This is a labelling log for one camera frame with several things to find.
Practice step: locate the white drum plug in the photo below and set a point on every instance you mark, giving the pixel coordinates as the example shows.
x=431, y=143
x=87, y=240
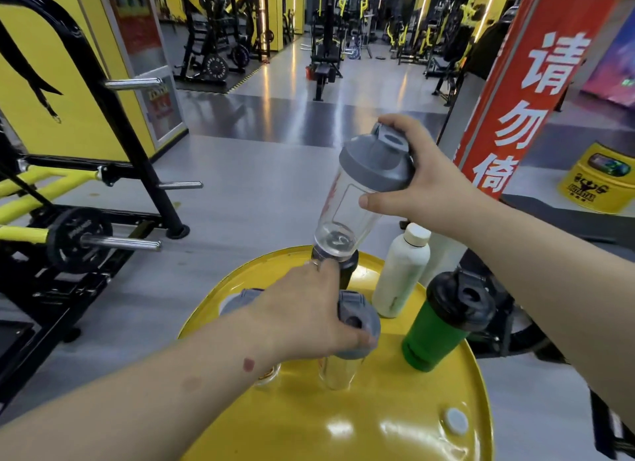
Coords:
x=456, y=421

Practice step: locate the person's right forearm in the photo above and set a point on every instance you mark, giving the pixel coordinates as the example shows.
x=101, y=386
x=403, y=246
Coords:
x=555, y=287

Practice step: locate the person's right thumb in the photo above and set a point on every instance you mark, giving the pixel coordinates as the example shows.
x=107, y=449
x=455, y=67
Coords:
x=384, y=202

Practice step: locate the black and yellow gym machine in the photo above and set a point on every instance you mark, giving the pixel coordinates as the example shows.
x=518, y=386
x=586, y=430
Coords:
x=325, y=54

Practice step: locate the person's left forearm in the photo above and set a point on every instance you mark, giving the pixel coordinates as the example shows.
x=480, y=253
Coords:
x=124, y=406

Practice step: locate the person's left thumb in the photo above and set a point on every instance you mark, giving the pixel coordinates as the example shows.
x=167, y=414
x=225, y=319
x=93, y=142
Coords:
x=356, y=342

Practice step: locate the clear shaker bottle grey lid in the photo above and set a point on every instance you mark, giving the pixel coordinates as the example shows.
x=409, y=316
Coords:
x=362, y=197
x=347, y=371
x=238, y=299

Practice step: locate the green shaker bottle black lid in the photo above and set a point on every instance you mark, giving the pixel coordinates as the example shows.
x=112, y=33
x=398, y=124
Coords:
x=436, y=331

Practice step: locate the yellow metal drum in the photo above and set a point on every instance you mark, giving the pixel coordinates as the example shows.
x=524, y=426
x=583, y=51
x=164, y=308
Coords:
x=387, y=416

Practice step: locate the row of gym machines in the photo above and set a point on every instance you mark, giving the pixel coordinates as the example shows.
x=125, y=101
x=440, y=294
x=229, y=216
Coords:
x=436, y=39

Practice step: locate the white bottle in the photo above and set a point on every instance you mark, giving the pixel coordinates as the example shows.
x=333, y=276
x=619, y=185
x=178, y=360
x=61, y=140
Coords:
x=399, y=272

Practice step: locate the black padded bench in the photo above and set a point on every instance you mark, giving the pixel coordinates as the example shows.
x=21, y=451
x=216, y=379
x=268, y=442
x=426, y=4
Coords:
x=570, y=220

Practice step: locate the red banner pillar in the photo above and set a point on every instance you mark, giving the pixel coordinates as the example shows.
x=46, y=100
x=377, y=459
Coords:
x=540, y=78

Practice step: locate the black weight plate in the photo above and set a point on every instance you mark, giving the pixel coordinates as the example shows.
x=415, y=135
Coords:
x=74, y=237

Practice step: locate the black and yellow weight machine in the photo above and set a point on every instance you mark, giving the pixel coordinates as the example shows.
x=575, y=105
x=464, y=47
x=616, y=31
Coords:
x=124, y=143

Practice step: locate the person's left hand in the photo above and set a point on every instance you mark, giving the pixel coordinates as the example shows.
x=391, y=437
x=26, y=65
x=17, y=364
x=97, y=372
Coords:
x=292, y=322

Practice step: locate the person's right hand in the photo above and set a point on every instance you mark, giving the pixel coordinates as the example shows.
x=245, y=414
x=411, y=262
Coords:
x=439, y=188

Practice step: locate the yellow drum with black print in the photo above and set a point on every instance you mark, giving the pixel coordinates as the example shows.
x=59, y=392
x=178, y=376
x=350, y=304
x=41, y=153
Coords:
x=595, y=183

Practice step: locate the metal whisk ball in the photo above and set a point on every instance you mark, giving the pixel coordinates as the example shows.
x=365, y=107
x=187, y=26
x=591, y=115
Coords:
x=339, y=241

